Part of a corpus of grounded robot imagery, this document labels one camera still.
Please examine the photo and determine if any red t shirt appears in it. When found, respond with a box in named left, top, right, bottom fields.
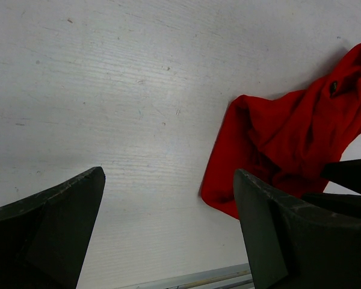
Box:
left=200, top=43, right=361, bottom=218

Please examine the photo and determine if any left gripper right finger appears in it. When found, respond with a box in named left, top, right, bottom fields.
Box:
left=233, top=169, right=361, bottom=288

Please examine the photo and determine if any aluminium rail frame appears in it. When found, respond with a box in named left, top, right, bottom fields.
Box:
left=124, top=263, right=255, bottom=289

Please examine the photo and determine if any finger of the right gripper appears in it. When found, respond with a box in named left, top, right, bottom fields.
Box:
left=320, top=159, right=361, bottom=194
left=302, top=193, right=361, bottom=219

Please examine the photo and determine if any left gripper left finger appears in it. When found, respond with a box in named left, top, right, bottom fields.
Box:
left=0, top=167, right=105, bottom=288

